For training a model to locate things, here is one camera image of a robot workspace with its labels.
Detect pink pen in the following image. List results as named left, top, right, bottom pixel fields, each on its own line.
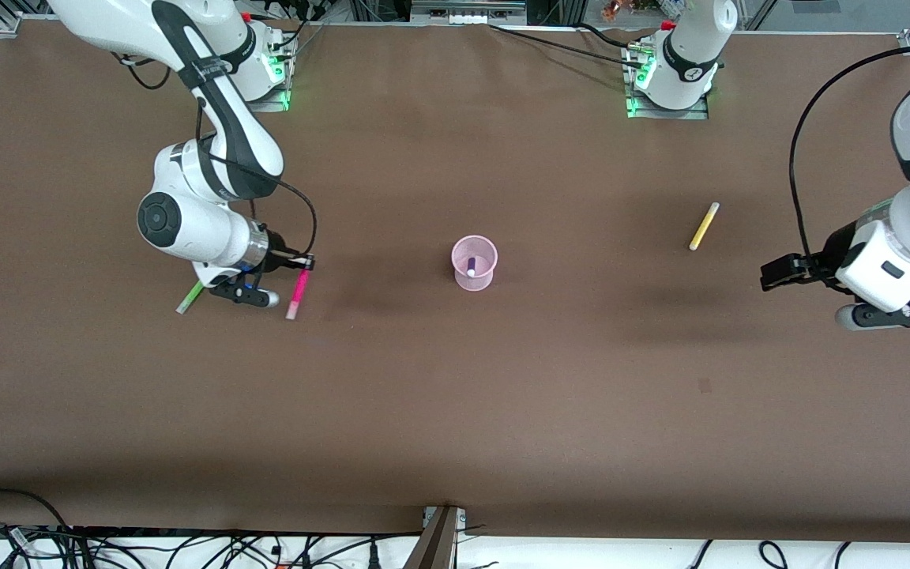
left=285, top=269, right=311, bottom=321

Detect pink plastic cup holder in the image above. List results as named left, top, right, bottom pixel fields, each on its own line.
left=451, top=235, right=498, bottom=292

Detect yellow pen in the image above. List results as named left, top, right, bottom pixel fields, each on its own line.
left=688, top=202, right=720, bottom=252

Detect green pen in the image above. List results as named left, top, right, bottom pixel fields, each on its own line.
left=175, top=281, right=208, bottom=315

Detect white power strip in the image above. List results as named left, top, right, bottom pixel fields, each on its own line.
left=411, top=0, right=528, bottom=26

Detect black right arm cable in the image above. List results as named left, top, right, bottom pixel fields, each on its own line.
left=111, top=47, right=319, bottom=263

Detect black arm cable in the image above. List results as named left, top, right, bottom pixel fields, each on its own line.
left=788, top=43, right=910, bottom=260
left=111, top=47, right=319, bottom=263

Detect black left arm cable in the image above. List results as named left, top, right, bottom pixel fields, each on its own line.
left=788, top=43, right=910, bottom=260

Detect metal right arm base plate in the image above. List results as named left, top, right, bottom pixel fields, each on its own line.
left=242, top=47, right=295, bottom=113

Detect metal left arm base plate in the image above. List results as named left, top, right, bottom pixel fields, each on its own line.
left=622, top=43, right=710, bottom=121

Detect looped black floor cables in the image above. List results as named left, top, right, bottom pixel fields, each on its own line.
left=686, top=539, right=852, bottom=569

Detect aluminium table frame bracket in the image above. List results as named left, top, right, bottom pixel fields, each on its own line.
left=403, top=504, right=468, bottom=569

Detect black cable on table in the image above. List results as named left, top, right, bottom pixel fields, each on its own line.
left=489, top=22, right=649, bottom=70

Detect tangled black floor cables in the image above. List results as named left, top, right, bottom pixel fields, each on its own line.
left=0, top=488, right=424, bottom=569

